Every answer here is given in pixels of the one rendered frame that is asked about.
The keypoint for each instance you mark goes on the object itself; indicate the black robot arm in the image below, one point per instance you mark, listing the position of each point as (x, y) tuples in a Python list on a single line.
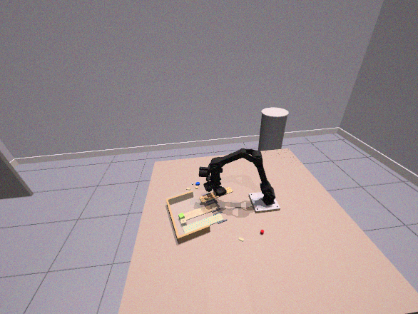
[(216, 164)]

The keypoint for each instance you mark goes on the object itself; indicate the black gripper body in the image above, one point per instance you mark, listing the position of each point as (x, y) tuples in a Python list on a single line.
[(219, 189)]

